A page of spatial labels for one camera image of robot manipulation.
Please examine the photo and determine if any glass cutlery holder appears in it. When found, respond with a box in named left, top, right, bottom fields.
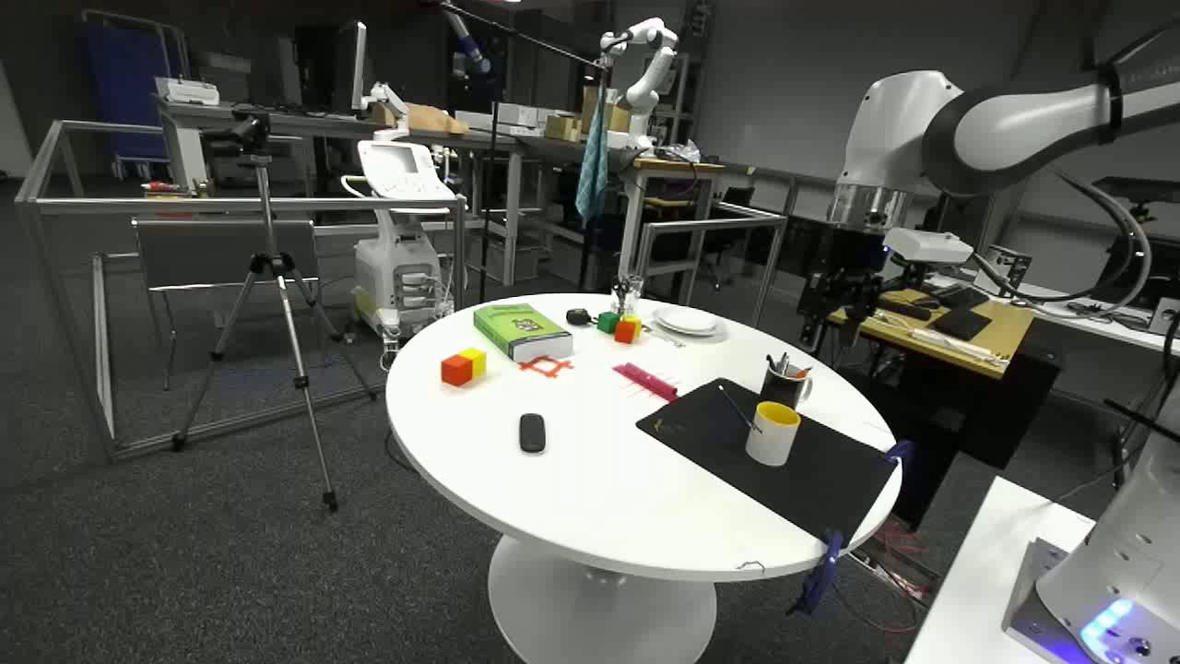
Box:
left=611, top=277, right=646, bottom=326

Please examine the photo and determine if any round white table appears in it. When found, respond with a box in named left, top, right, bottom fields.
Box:
left=384, top=292, right=903, bottom=664

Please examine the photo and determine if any black square table mat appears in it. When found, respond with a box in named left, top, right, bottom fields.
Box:
left=636, top=376, right=910, bottom=549

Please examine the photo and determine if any green book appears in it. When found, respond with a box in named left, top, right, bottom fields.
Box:
left=472, top=298, right=579, bottom=369

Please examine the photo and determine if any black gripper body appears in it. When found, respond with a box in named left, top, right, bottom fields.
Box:
left=808, top=225, right=892, bottom=326

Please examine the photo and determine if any pink plastic ruler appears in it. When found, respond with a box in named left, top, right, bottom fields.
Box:
left=611, top=358, right=683, bottom=405

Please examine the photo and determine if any wooden desk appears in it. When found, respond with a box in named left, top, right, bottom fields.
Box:
left=823, top=283, right=1045, bottom=383

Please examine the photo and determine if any white equipment cart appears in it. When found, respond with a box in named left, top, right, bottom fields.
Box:
left=338, top=137, right=458, bottom=363

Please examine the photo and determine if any teal hanging cloth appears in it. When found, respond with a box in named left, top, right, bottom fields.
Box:
left=571, top=103, right=615, bottom=231

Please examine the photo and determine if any small white plate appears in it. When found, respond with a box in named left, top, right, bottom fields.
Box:
left=658, top=306, right=723, bottom=336

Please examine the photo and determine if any black boom pole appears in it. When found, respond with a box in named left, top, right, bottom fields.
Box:
left=434, top=0, right=609, bottom=298

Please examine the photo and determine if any black computer mouse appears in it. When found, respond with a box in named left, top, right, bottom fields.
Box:
left=517, top=408, right=550, bottom=459

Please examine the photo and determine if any white robot pedestal table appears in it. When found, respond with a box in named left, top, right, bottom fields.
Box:
left=901, top=477, right=1098, bottom=664

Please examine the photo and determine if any white and yellow mug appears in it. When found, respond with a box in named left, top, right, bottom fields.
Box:
left=743, top=397, right=803, bottom=471

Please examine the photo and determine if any blue table clamp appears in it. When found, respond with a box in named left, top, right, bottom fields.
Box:
left=791, top=529, right=851, bottom=619
left=880, top=435, right=923, bottom=481

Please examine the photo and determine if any orange plastic frame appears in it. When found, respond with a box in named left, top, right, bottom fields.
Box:
left=517, top=352, right=574, bottom=379

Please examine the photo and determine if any camera tripod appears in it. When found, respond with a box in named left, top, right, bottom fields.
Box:
left=170, top=108, right=381, bottom=515

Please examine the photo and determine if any grey metal frame railing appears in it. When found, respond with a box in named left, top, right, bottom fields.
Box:
left=11, top=114, right=472, bottom=465

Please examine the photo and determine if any dark blue-black pencil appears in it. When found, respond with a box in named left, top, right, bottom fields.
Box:
left=719, top=383, right=755, bottom=430

